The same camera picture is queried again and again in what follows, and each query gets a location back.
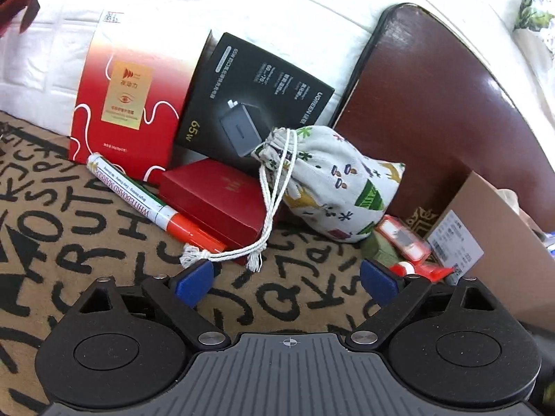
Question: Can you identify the red tube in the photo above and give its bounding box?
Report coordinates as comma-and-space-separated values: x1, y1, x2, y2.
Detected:
388, 261, 456, 287

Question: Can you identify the brown cardboard box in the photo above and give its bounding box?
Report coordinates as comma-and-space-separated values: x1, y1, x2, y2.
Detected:
425, 171, 555, 334

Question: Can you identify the whiteboard marker with red cap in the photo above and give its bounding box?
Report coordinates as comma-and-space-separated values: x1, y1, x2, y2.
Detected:
86, 151, 227, 255

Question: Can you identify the gold patterned black box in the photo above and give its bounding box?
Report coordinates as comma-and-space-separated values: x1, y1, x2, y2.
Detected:
405, 207, 445, 237

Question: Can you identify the red plastic snack packet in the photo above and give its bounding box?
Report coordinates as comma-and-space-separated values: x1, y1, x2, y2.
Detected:
375, 214, 433, 266

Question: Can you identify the letter print blanket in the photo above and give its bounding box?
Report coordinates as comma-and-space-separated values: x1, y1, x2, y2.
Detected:
0, 110, 555, 416

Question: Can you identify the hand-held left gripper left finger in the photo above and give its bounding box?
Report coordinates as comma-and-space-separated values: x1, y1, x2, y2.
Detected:
79, 259, 231, 350

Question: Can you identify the floral print cloth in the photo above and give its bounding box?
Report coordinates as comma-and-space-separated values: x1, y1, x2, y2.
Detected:
513, 0, 555, 60

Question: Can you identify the small dark red box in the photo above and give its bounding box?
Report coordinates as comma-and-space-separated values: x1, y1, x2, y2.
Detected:
158, 158, 273, 268

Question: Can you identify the red gradient box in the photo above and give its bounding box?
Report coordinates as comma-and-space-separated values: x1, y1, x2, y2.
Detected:
68, 9, 213, 183

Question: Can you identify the black charger box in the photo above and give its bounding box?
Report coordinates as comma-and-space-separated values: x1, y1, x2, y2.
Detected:
173, 32, 336, 171

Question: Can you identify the printed drawstring pouch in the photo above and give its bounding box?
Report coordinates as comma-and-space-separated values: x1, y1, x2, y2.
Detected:
180, 125, 407, 275

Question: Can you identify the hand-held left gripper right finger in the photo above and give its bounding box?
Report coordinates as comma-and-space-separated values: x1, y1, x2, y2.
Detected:
347, 259, 496, 352

